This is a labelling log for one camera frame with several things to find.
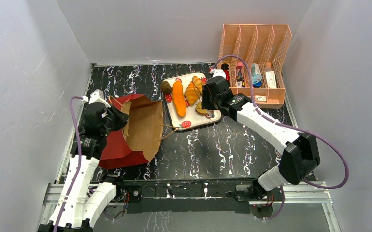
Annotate small striped fake croissant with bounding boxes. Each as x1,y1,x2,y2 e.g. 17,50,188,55
192,76,203,95

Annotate tan round fake bread slice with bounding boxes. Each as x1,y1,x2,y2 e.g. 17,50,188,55
195,101,209,116

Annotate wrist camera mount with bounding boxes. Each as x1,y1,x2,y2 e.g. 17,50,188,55
81,89,111,108
209,68,226,79

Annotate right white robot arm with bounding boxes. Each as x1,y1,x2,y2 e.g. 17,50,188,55
202,76,320,201

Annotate red black bottle stack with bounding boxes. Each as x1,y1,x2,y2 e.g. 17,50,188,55
221,63,231,87

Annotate strawberry print tray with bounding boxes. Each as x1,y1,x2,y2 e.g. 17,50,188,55
164,72,222,131

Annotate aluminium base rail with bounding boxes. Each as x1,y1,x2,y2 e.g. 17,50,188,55
37,181,341,232

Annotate pink tube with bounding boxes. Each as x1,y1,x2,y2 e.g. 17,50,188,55
235,62,245,87

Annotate metal tongs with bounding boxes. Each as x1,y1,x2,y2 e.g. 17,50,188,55
206,110,214,119

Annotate small white card box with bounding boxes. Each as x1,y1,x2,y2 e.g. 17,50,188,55
255,95,267,102

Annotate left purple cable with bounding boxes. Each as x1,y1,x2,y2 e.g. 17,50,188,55
52,96,116,232

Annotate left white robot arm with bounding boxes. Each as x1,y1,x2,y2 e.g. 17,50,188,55
38,100,129,232

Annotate red brown paper bag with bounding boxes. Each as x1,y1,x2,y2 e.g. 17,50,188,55
99,94,165,169

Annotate peach desk organizer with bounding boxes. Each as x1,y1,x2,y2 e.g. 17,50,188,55
215,24,292,109

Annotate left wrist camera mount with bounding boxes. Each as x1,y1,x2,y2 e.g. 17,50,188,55
81,89,111,108

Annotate fake bread loaf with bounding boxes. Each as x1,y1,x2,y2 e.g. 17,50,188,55
172,81,187,117
184,82,201,106

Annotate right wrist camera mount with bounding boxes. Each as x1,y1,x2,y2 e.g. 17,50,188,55
209,68,226,79

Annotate brown round fake bread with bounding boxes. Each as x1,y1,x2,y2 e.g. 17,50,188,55
160,80,172,94

